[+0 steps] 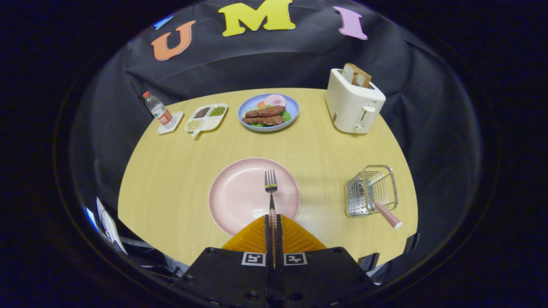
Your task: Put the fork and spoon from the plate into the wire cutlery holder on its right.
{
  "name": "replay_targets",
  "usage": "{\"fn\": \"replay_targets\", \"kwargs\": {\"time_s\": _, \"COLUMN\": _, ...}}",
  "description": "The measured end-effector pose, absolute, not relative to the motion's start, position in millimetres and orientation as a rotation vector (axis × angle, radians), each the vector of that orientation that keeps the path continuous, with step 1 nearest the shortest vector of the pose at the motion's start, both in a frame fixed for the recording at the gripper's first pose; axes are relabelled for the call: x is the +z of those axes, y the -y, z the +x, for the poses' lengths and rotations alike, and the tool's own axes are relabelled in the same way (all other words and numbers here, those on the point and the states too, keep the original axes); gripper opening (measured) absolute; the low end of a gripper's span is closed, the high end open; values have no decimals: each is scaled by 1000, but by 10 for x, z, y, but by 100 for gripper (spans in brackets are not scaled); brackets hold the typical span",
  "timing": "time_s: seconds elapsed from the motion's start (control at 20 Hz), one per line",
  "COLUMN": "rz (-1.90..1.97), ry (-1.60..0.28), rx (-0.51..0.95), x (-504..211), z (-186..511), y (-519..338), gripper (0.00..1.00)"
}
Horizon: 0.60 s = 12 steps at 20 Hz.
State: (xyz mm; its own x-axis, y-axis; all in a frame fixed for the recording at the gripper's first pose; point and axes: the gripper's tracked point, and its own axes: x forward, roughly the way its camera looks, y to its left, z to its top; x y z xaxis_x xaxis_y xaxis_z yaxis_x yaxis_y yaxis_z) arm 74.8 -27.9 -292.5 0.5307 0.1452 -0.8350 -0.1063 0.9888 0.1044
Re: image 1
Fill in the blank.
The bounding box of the grey table frame bar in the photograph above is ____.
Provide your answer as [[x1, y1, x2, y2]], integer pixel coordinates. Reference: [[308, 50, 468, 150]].
[[120, 237, 150, 249]]

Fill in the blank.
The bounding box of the clear plastic water bottle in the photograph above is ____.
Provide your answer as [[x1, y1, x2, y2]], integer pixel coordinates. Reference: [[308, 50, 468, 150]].
[[143, 91, 174, 128]]

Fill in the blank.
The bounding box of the fork with pink checked handle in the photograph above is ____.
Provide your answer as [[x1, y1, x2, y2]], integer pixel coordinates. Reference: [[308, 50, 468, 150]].
[[264, 169, 279, 266]]

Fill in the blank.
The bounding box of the spoon with pink checked handle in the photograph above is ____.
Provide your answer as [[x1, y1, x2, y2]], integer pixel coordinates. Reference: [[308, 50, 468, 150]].
[[364, 184, 403, 230]]

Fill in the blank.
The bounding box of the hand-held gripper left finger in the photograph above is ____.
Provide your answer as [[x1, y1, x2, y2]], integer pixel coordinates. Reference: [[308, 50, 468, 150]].
[[180, 215, 274, 308]]

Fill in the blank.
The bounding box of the brown meat strip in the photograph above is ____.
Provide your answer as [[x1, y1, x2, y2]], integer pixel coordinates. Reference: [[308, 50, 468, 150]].
[[245, 105, 286, 118], [242, 115, 285, 126]]

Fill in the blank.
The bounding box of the pink plate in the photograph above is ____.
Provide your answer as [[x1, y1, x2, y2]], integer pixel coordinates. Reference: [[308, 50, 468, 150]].
[[208, 157, 301, 237]]

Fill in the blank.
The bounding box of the white square coaster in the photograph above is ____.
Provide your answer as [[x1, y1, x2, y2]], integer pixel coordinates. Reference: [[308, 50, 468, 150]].
[[157, 111, 184, 135]]

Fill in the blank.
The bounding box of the white toaster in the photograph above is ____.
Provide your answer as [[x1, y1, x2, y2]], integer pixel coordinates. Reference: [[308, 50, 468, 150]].
[[326, 68, 386, 135]]

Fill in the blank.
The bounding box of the white divided seed tray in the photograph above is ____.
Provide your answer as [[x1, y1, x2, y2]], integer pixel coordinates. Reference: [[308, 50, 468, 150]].
[[185, 103, 229, 137]]

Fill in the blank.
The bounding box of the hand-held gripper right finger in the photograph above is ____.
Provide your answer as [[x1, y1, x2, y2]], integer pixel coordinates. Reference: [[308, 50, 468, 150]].
[[273, 215, 377, 308]]

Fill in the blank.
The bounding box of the black table bracket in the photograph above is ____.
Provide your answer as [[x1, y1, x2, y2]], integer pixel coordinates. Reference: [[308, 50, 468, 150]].
[[404, 232, 421, 254]]

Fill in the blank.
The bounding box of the blue plate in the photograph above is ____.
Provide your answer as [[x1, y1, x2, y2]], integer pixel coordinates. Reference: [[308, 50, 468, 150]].
[[238, 93, 300, 132]]

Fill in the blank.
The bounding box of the metal wire basket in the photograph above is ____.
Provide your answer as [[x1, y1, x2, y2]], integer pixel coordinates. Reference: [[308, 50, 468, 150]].
[[345, 165, 399, 218]]

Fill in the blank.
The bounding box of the white paper sheet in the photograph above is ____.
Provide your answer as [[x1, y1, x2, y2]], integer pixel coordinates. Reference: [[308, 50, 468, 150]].
[[96, 197, 128, 255]]

